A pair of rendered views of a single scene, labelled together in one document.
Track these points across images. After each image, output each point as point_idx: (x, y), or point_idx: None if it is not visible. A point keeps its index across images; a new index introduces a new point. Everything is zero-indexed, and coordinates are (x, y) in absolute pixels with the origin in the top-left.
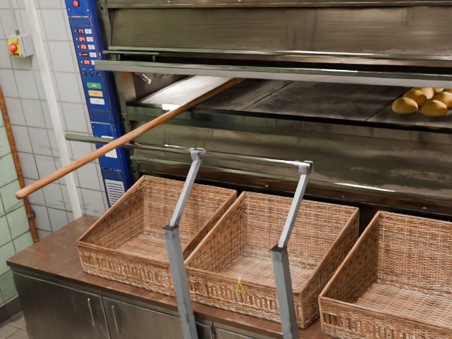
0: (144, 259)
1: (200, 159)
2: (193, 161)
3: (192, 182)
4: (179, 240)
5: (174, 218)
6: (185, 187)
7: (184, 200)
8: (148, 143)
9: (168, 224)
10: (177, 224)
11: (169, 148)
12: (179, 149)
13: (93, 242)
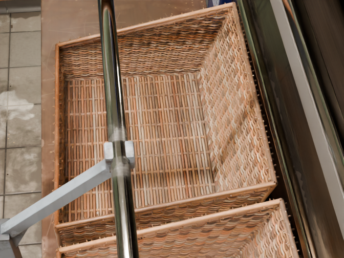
0: (54, 175)
1: (109, 171)
2: (103, 160)
3: (80, 194)
4: (13, 254)
5: (10, 225)
6: (59, 192)
7: (45, 211)
8: (107, 31)
9: (2, 221)
10: (14, 234)
11: (105, 87)
12: (108, 109)
13: (90, 55)
